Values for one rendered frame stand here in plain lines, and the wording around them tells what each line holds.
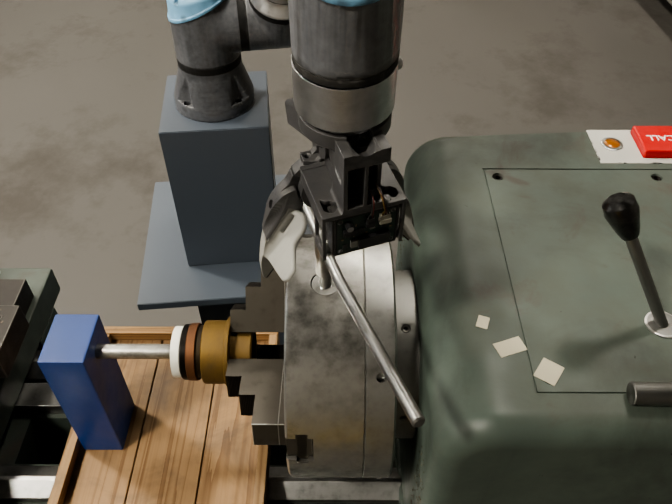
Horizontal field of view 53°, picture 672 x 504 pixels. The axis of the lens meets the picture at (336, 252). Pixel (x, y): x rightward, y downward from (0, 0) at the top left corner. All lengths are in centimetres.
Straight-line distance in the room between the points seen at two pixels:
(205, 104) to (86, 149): 200
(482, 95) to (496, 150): 252
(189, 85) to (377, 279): 63
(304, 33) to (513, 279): 43
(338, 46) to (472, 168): 50
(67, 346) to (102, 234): 185
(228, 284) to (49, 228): 152
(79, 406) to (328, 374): 40
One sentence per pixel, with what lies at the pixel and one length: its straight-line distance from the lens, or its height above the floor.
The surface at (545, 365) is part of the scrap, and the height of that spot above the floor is 126.
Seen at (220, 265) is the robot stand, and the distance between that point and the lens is 148.
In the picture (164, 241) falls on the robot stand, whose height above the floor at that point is 75.
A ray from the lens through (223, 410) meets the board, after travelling 109.
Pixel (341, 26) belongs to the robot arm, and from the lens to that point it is 43.
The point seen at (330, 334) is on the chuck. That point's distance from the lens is 74.
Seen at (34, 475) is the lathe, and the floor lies 86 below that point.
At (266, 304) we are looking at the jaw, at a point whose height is 114.
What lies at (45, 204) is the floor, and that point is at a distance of 298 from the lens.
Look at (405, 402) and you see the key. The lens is 57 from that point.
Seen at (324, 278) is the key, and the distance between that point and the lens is 74.
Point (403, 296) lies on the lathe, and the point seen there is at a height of 119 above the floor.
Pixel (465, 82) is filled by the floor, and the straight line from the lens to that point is 356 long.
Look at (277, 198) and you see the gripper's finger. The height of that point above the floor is 143.
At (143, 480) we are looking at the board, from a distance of 106.
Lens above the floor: 181
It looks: 45 degrees down
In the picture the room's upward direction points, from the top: straight up
